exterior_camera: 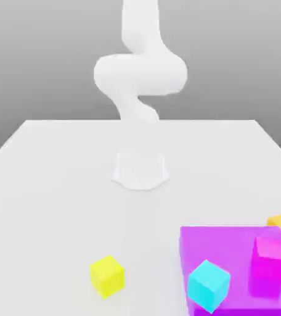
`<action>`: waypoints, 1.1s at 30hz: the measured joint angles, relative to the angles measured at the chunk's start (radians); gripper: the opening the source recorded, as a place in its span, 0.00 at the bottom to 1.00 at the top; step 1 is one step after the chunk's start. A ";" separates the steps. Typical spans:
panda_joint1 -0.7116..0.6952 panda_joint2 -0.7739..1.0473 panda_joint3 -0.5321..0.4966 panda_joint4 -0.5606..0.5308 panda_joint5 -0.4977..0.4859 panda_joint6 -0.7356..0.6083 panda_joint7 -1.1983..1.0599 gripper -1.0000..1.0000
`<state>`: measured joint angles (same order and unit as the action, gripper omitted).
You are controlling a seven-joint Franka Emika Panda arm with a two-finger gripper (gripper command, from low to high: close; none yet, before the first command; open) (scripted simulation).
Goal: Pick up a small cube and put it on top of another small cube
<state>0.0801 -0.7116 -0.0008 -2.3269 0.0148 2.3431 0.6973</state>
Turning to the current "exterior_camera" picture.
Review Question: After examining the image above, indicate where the small yellow cube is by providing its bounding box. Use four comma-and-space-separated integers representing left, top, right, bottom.
89, 254, 126, 300

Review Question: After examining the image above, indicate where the small cyan cube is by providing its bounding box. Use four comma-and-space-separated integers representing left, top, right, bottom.
187, 259, 232, 315

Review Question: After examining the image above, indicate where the small magenta cube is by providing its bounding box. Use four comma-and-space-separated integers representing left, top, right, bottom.
248, 235, 281, 299

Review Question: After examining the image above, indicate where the large purple box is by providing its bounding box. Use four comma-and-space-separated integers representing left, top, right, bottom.
179, 225, 281, 316

